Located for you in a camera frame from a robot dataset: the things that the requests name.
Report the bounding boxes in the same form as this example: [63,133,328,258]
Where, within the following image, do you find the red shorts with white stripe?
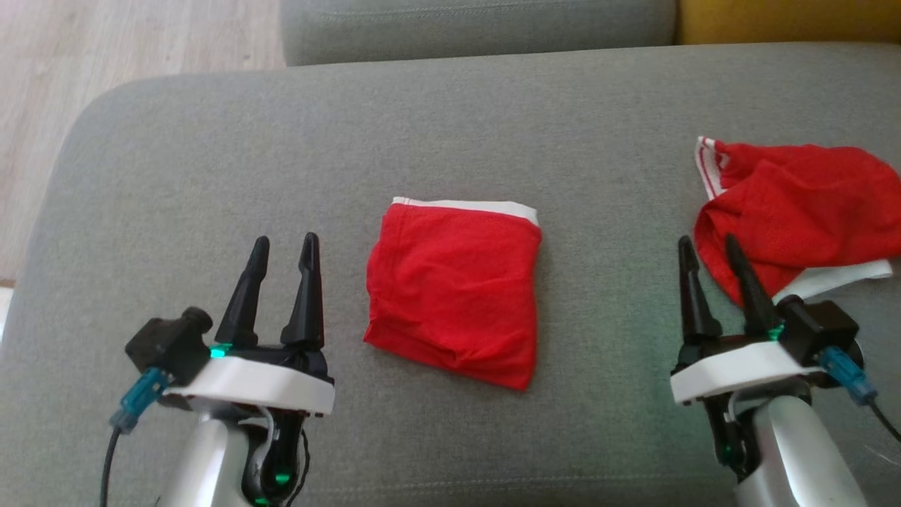
[362,196,543,392]

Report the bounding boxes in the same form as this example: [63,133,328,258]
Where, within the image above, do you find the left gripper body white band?
[163,342,336,418]

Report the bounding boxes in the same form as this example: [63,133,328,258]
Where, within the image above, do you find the yellow cushion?
[674,0,901,46]

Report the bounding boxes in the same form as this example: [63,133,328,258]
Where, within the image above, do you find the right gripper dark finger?
[676,235,724,347]
[722,234,783,339]

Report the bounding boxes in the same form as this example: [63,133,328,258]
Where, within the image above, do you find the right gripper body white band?
[669,335,826,407]

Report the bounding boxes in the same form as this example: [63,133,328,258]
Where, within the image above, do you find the grey sofa seat cushion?
[0,41,901,507]

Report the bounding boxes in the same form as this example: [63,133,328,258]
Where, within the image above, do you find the black cable teal plug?
[101,367,171,507]
[819,346,901,446]

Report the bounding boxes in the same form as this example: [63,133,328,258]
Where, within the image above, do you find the red jersey with white trim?
[693,136,901,308]

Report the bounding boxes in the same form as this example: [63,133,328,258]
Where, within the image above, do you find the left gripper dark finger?
[280,232,327,349]
[213,235,271,349]

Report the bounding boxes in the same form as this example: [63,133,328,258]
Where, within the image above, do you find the left black cable teal plug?
[101,367,171,507]

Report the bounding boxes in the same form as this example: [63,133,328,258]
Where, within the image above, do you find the right black cable teal plug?
[819,346,901,446]

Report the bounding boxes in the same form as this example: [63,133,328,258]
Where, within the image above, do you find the grey sofa back cushion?
[279,0,679,68]

